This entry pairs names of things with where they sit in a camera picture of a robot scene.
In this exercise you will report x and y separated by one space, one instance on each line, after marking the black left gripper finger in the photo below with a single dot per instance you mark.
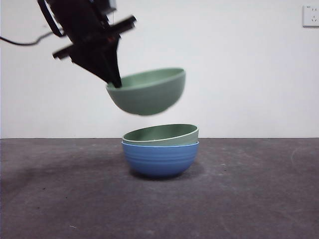
113 62
94 63

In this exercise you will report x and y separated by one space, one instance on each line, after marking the green ribbed bowl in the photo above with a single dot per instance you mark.
147 97
162 137

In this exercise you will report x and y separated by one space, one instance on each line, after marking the blue ribbed bowl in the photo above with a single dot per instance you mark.
160 159

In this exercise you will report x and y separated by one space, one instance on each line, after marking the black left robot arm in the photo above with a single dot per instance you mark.
74 15

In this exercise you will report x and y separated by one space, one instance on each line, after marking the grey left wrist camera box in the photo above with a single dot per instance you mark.
112 4

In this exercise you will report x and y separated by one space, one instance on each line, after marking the white wall socket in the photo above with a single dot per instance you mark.
311 16

